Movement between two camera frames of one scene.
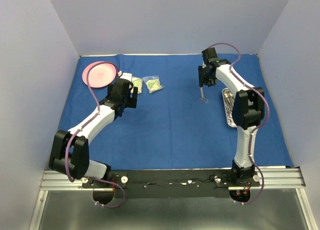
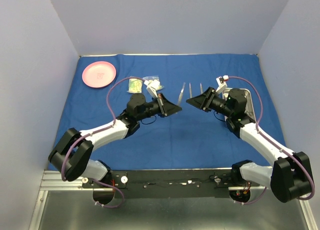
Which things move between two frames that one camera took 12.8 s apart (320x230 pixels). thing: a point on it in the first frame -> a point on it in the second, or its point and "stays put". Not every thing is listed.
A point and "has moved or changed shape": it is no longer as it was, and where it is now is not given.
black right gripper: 201,69 -> 201,101
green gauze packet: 153,83 stays put
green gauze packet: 137,82 stays put
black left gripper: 133,100 -> 166,107
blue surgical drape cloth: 178,123 stays put
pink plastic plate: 100,74 stays put
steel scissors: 203,99 has moved or changed shape
